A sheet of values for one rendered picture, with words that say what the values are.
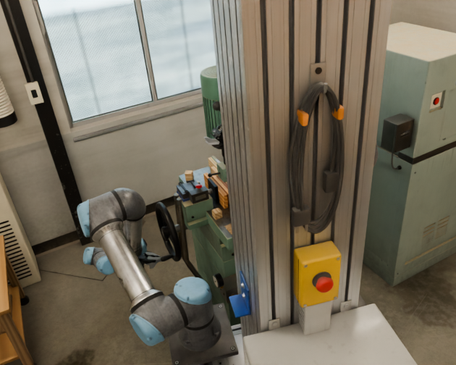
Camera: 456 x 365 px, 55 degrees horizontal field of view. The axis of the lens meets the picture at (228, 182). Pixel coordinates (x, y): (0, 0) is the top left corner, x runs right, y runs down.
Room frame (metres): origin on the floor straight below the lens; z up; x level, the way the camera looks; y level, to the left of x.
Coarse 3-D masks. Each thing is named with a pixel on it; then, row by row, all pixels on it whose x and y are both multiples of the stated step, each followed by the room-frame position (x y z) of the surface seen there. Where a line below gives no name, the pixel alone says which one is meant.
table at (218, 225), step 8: (208, 168) 2.02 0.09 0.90; (184, 176) 1.97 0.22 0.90; (200, 176) 1.95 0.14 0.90; (200, 184) 1.88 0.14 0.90; (208, 216) 1.61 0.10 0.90; (224, 216) 1.59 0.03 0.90; (192, 224) 1.60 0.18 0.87; (200, 224) 1.61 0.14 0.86; (216, 224) 1.54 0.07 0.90; (224, 224) 1.53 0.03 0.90; (216, 232) 1.54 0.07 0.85; (224, 232) 1.47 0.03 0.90; (224, 240) 1.46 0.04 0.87; (232, 240) 1.44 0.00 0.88
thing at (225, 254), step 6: (204, 228) 1.69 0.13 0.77; (204, 234) 1.70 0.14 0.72; (210, 234) 1.62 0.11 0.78; (210, 240) 1.63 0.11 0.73; (216, 240) 1.55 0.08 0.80; (216, 246) 1.56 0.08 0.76; (222, 246) 1.50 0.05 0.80; (216, 252) 1.57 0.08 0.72; (222, 252) 1.50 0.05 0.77; (228, 252) 1.51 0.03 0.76; (222, 258) 1.50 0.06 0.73; (228, 258) 1.51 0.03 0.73; (234, 258) 1.52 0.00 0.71
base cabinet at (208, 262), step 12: (204, 240) 1.71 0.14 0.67; (204, 252) 1.73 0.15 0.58; (204, 264) 1.76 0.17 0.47; (216, 264) 1.59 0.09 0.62; (228, 264) 1.51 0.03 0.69; (204, 276) 1.79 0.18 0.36; (228, 276) 1.50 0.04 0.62; (216, 288) 1.62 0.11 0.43; (216, 300) 1.64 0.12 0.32; (228, 312) 1.51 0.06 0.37
